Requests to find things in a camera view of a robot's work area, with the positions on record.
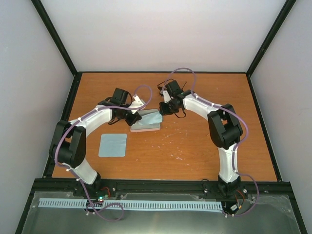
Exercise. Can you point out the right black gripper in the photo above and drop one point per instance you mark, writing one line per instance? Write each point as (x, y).
(163, 111)

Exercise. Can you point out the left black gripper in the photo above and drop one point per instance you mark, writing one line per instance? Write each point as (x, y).
(136, 117)

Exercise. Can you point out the pink glasses case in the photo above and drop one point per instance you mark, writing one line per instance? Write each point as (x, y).
(144, 128)

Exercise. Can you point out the light-blue cleaning cloth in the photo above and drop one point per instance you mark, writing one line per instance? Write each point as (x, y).
(152, 116)
(112, 145)

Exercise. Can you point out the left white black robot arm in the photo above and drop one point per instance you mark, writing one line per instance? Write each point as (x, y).
(68, 146)

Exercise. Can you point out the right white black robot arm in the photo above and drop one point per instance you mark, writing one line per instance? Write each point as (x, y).
(224, 128)

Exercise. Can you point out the dark aviator sunglasses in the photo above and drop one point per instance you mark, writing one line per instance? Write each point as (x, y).
(172, 87)

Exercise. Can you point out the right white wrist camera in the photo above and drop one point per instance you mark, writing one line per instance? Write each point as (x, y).
(166, 96)

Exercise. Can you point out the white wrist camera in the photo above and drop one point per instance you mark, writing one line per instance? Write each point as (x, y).
(137, 104)
(166, 96)

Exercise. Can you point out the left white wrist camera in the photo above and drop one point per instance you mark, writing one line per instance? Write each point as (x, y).
(137, 104)

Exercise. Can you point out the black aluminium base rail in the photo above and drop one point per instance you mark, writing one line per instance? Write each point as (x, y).
(113, 187)

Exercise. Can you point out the light-blue slotted cable duct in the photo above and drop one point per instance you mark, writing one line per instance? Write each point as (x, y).
(133, 205)

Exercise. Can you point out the black cage frame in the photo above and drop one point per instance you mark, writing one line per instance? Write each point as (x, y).
(287, 6)

